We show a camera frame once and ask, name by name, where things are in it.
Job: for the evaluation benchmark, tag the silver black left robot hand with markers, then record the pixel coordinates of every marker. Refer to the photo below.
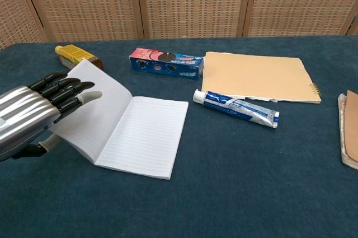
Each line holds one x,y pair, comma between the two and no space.
25,114

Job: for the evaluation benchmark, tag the white lined notebook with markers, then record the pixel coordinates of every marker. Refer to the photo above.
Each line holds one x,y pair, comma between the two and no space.
140,134

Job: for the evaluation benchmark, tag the brown book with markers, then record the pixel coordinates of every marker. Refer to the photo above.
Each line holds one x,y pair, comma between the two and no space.
351,128

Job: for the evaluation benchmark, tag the brown tea bottle yellow label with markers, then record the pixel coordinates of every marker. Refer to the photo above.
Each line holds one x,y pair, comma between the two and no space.
71,53

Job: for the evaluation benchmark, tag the blue cookie box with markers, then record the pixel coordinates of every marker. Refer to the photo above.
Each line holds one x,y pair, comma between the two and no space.
167,65

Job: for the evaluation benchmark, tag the woven folding screen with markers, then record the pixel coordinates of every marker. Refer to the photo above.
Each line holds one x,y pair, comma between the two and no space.
179,2

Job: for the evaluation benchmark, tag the dark teal table cloth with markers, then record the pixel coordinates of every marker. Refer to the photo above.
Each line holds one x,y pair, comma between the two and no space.
223,179

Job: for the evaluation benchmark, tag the blue white toothpaste tube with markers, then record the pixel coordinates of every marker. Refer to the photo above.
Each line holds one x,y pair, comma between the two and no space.
235,107

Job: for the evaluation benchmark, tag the tan spiral bound sketchbook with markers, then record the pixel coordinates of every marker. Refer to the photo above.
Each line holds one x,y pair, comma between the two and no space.
251,75

